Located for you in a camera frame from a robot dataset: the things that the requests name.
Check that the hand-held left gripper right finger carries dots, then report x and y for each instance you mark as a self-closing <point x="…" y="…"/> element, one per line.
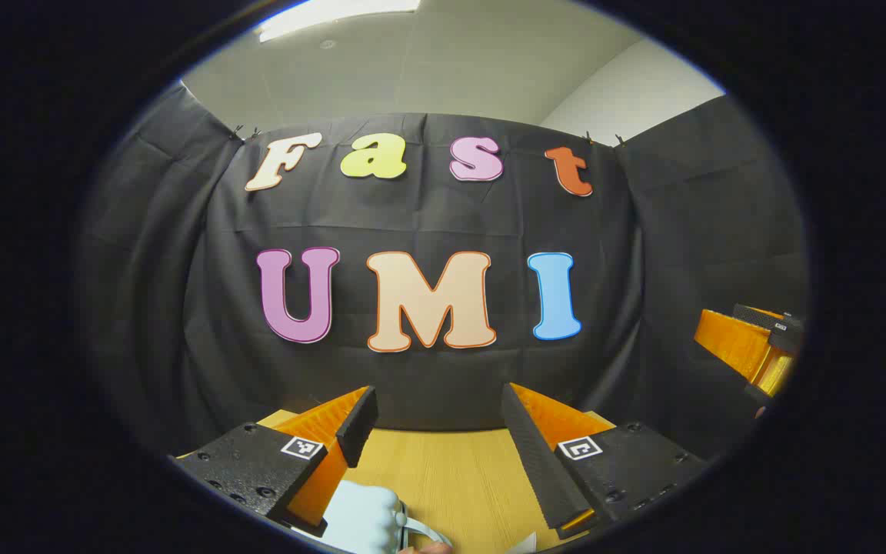
<point x="539" y="469"/>

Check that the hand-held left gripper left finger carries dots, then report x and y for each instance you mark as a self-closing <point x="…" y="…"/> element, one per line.
<point x="358" y="427"/>

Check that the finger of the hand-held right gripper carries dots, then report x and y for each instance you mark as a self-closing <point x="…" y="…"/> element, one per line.
<point x="735" y="342"/>

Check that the light blue suitcase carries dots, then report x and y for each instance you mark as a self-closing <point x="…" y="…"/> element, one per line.
<point x="362" y="515"/>

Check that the black backdrop cloth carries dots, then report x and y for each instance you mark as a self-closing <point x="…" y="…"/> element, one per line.
<point x="412" y="215"/>

